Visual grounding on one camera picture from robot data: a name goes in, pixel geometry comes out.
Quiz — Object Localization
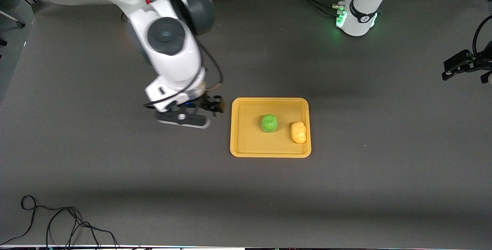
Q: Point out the yellow plastic tray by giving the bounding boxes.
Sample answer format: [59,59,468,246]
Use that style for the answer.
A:
[230,97,311,158]

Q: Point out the black tripod leg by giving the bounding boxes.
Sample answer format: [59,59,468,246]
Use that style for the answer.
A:
[0,10,27,28]

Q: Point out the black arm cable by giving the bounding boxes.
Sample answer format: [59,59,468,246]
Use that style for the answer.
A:
[144,43,224,109]
[472,15,492,56]

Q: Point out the black tangled floor cable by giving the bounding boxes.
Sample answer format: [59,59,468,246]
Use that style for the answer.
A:
[0,195,120,250]

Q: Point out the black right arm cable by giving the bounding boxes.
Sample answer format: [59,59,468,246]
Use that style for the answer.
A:
[144,43,224,109]

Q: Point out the black base power cables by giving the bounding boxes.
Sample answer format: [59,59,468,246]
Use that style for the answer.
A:
[290,0,346,18]

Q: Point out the yellow potato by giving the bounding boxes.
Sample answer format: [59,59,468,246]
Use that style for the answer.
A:
[291,121,307,144]

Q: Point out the green apple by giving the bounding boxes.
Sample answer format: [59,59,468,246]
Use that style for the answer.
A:
[261,114,279,133]

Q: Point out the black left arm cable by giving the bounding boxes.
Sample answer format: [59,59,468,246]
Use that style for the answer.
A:
[472,15,492,56]

